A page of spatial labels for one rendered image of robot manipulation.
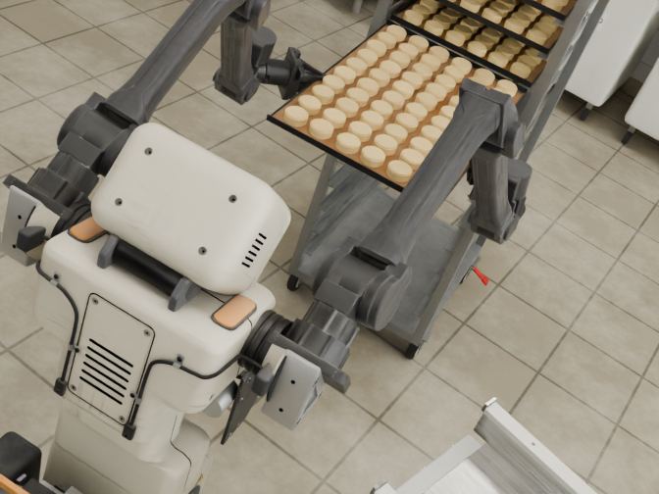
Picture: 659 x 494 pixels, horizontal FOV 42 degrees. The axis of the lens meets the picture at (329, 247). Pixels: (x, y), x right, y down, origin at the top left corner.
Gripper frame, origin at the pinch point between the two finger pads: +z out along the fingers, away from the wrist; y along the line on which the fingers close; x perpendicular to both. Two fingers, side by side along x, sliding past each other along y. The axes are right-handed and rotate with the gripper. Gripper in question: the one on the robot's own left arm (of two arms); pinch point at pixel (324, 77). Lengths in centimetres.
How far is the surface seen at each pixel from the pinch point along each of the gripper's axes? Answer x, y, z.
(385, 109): 13.6, -3.2, 10.1
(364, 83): 4.3, -2.7, 7.8
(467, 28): -24, -4, 45
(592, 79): -151, 83, 212
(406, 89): 5.4, -3.4, 17.9
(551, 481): 99, 6, 17
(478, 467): 93, 10, 7
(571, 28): 1, -23, 55
